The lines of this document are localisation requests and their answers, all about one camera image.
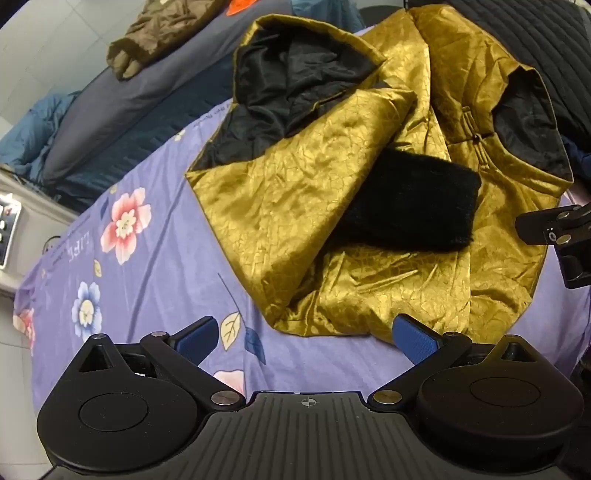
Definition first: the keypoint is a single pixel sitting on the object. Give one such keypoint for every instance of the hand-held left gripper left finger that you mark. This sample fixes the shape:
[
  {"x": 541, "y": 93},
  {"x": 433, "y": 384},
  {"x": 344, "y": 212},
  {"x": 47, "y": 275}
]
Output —
[{"x": 199, "y": 339}]

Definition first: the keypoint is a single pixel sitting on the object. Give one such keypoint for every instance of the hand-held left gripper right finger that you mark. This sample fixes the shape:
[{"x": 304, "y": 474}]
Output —
[{"x": 413, "y": 341}]

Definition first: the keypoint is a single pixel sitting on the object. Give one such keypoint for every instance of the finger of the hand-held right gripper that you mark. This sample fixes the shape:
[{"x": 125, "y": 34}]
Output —
[
  {"x": 540, "y": 226},
  {"x": 572, "y": 267}
]

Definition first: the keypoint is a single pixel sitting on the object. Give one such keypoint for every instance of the gold jacket with black fur cuffs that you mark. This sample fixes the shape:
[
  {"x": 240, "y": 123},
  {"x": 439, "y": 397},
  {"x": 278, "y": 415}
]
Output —
[{"x": 286, "y": 194}]

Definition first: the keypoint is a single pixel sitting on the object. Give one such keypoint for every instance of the navy cloth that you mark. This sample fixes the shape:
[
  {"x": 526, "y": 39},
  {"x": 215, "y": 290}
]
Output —
[{"x": 579, "y": 159}]

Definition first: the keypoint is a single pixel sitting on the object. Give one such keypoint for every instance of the purple floral bedsheet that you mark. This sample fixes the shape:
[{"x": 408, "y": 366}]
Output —
[{"x": 161, "y": 258}]

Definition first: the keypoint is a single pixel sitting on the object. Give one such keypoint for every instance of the black quilted garment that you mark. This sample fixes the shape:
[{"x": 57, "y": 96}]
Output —
[{"x": 531, "y": 32}]

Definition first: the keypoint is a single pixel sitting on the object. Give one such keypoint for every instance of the white cabinet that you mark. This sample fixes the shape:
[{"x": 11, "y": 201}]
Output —
[{"x": 39, "y": 217}]

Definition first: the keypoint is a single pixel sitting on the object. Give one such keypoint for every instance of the dark blue bed cover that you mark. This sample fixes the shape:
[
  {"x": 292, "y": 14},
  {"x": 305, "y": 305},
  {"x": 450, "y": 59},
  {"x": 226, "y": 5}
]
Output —
[{"x": 152, "y": 124}]

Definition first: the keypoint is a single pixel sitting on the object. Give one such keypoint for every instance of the white control device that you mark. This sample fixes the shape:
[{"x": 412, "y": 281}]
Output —
[{"x": 7, "y": 221}]

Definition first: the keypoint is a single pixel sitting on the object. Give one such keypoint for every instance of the grey bed blanket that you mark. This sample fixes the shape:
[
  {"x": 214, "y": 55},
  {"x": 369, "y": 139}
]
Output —
[{"x": 138, "y": 87}]

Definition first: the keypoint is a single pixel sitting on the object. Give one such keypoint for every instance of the blue duvet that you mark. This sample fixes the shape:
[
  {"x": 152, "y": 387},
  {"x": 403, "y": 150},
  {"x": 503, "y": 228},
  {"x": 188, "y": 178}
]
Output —
[{"x": 32, "y": 129}]

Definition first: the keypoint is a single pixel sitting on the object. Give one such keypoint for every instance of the brown jacket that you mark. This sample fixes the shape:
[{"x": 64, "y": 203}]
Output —
[{"x": 157, "y": 27}]

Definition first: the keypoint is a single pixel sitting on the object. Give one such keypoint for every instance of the orange cloth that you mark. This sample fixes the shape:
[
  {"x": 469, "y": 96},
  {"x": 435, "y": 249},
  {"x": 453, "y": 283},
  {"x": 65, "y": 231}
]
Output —
[{"x": 240, "y": 5}]

